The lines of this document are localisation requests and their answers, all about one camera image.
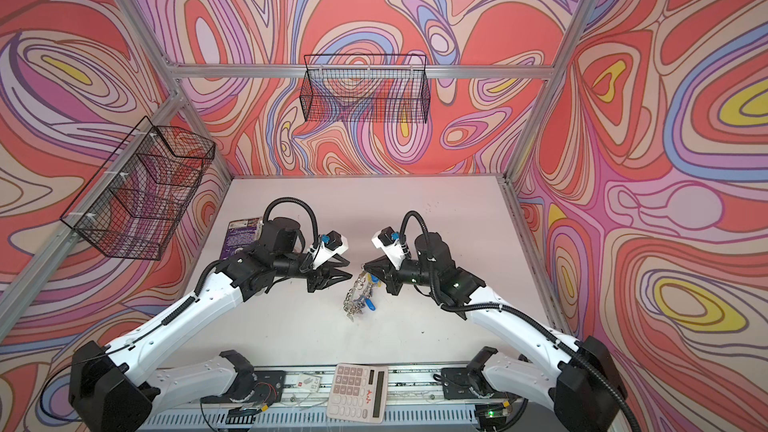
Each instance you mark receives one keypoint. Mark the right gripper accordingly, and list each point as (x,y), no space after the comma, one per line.
(391,276)

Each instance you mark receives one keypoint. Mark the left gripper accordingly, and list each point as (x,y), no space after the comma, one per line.
(321,277)

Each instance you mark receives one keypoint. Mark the round keyring disc with keys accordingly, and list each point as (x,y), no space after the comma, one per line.
(359,297)

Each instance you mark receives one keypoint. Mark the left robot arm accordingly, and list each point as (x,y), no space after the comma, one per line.
(118,386)

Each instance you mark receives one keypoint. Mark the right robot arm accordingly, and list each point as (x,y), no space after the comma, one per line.
(576,379)

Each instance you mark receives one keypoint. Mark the purple book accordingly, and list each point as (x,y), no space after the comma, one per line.
(239,234)

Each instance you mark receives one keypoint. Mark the small white label card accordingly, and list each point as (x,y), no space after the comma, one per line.
(309,382)

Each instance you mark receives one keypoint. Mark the white pink calculator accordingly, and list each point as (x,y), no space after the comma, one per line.
(358,393)

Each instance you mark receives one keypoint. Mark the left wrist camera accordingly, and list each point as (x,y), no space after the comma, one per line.
(331,244)

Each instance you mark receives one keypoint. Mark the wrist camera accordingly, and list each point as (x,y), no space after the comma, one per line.
(391,243)
(331,244)

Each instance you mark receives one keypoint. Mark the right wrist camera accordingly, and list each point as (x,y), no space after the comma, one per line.
(391,243)

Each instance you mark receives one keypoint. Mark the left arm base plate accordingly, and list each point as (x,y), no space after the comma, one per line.
(267,387)

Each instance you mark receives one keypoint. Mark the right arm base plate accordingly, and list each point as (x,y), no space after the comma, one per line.
(462,383)

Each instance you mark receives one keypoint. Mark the back wire basket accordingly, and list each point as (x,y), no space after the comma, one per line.
(365,88)

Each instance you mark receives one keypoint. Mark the wire basket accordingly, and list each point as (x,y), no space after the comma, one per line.
(131,208)
(365,88)

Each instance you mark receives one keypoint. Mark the left wire basket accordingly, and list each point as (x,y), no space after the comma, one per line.
(131,208)

